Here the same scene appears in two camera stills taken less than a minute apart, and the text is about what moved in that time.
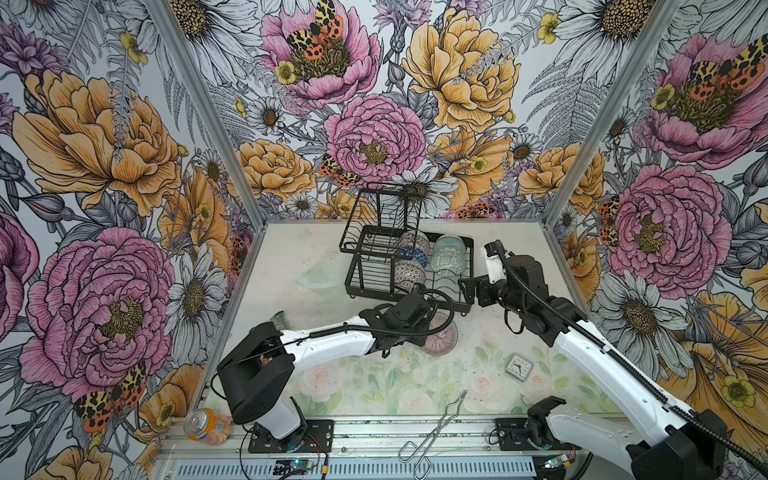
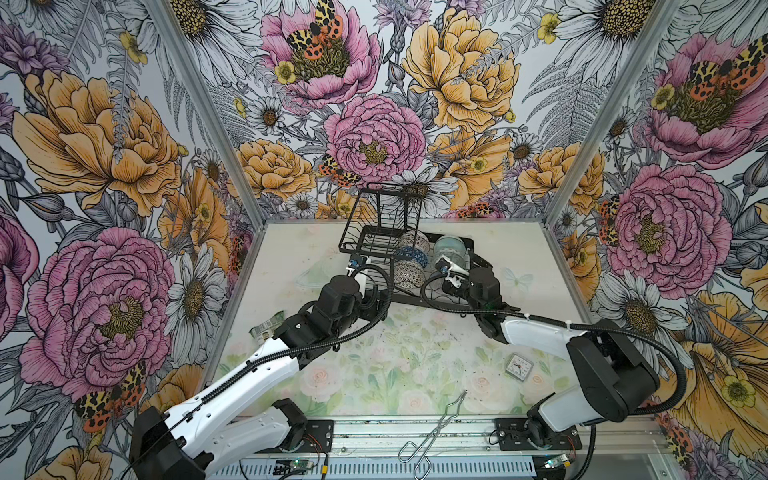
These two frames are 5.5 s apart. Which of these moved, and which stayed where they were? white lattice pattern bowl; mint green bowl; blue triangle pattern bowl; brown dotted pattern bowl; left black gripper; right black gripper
Moved: left black gripper; right black gripper
Stayed: mint green bowl; blue triangle pattern bowl; brown dotted pattern bowl; white lattice pattern bowl
